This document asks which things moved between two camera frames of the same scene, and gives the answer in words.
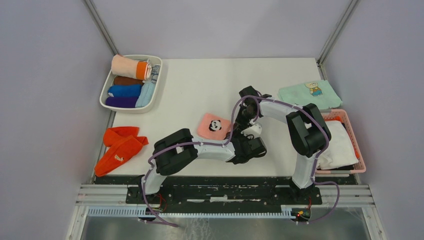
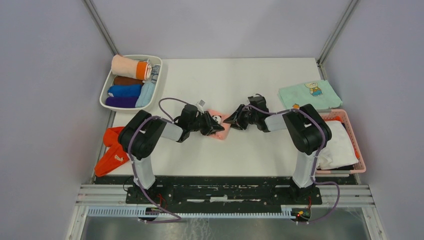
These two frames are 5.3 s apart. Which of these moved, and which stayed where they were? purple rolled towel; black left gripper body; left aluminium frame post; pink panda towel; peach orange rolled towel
Moved: pink panda towel; black left gripper body
Stayed: purple rolled towel; left aluminium frame post; peach orange rolled towel
